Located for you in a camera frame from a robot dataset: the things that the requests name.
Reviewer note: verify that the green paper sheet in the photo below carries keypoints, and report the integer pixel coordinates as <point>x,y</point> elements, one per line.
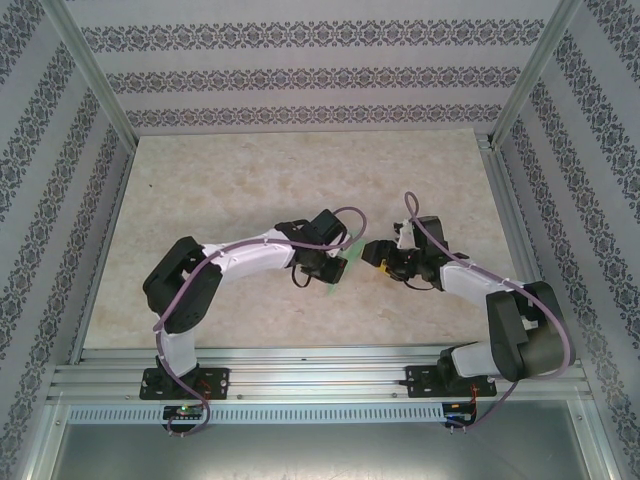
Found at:
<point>356,252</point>

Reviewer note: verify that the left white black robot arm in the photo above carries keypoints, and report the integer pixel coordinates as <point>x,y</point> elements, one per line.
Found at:
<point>180,350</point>

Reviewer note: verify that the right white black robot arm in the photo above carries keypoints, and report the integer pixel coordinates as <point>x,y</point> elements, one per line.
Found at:
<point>530,350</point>

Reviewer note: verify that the grey metal sheet panel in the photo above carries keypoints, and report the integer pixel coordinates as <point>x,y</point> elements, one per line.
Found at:
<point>320,450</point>

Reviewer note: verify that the small circuit board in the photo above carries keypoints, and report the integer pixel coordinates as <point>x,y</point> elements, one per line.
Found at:
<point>457,407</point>
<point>182,411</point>

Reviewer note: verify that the right white camera bracket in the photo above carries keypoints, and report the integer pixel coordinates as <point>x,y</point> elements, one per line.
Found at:
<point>405,232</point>

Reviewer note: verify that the wide aluminium mounting rail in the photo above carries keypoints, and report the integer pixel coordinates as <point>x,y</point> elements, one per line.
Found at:
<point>320,375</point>

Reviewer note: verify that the aluminium side rail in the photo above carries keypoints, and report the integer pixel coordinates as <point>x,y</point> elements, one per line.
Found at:
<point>520,225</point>
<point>102,250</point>

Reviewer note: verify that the aluminium frame post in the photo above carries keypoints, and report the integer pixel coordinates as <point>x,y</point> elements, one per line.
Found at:
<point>90,65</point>
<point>537,65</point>

